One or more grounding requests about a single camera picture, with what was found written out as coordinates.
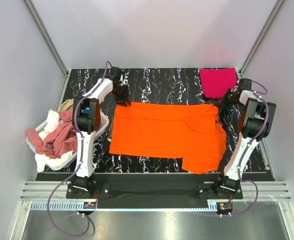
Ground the orange t shirt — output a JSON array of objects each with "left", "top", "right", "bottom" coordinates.
[{"left": 109, "top": 102, "right": 227, "bottom": 175}]

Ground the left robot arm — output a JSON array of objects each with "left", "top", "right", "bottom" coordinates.
[{"left": 66, "top": 66, "right": 131, "bottom": 199}]

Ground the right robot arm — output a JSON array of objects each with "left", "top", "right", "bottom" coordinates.
[{"left": 211, "top": 78, "right": 277, "bottom": 198}]

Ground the folded magenta t shirt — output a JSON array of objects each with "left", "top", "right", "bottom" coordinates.
[{"left": 199, "top": 68, "right": 237, "bottom": 99}]

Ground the blue t shirt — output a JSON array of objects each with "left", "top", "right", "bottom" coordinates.
[{"left": 77, "top": 109, "right": 102, "bottom": 134}]

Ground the beige t shirt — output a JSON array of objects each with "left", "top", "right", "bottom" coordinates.
[{"left": 56, "top": 99, "right": 74, "bottom": 113}]

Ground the dusty pink t shirt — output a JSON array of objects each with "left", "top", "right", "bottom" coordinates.
[{"left": 25, "top": 110, "right": 78, "bottom": 159}]

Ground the white laundry basket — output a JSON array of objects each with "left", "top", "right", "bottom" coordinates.
[{"left": 25, "top": 99, "right": 110, "bottom": 172}]

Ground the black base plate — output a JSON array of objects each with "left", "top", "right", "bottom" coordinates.
[{"left": 66, "top": 172, "right": 244, "bottom": 210}]

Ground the slotted cable duct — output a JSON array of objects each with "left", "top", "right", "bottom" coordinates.
[{"left": 31, "top": 201, "right": 97, "bottom": 211}]

